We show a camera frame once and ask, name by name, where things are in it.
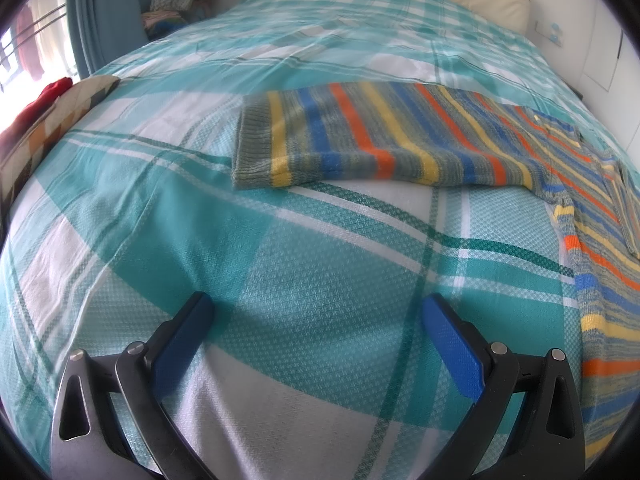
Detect striped knit sweater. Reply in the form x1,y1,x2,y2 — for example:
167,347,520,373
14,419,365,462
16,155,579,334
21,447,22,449
232,81,640,467

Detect wall socket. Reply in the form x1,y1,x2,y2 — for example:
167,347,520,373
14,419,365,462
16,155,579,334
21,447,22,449
535,20,566,47

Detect hanging red clothes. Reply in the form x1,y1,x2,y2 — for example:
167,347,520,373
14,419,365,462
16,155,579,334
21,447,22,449
15,2,47,82

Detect teal curtain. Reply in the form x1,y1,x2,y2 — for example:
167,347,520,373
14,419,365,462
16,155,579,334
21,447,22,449
65,0,196,79

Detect white wardrobe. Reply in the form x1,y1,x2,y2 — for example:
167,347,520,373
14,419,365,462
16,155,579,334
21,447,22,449
580,0,637,97

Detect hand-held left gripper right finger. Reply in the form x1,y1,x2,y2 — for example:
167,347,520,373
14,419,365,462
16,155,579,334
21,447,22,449
421,294,586,480

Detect red folded cloth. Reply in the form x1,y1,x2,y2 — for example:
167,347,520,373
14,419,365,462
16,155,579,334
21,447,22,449
0,76,74,136

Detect teal plaid bedspread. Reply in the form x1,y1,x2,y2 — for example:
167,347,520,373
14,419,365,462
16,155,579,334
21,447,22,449
0,0,640,480

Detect checkered brown pillow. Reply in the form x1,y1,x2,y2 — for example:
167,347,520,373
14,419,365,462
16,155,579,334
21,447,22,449
0,75,121,202

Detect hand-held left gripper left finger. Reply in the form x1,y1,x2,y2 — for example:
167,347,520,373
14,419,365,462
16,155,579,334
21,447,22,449
50,291,217,480

